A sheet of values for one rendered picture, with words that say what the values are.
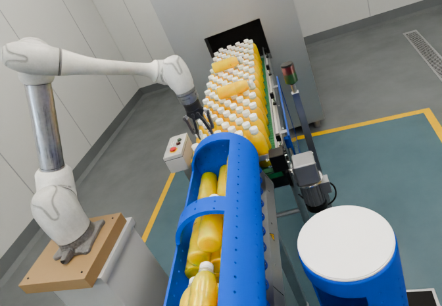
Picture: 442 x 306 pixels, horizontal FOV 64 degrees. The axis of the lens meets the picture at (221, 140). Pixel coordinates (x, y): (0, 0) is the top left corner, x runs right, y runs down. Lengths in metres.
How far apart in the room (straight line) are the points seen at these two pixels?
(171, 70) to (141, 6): 4.58
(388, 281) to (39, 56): 1.30
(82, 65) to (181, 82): 0.39
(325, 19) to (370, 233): 4.76
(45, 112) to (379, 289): 1.34
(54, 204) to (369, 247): 1.12
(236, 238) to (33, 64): 0.91
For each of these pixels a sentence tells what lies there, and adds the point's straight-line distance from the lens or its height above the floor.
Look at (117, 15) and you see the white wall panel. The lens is 6.25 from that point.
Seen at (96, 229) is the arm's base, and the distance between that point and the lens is 1.63.
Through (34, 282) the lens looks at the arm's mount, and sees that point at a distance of 1.66.
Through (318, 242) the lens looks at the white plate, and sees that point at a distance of 1.15.
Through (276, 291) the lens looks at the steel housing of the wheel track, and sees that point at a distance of 1.27.
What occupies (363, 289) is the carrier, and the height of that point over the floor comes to 0.99.
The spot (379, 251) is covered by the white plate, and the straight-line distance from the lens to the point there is 1.10.
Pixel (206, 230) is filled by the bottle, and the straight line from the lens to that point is 1.08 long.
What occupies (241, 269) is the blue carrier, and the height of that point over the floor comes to 1.18.
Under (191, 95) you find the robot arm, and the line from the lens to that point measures 1.54.
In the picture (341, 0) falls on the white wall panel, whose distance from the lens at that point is 5.64.
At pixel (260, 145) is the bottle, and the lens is 1.65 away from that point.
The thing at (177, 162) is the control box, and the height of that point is 1.05.
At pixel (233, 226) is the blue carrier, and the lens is 1.05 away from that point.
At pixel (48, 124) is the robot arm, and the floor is 1.52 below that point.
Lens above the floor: 1.90
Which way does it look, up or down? 28 degrees down
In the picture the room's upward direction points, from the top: 24 degrees counter-clockwise
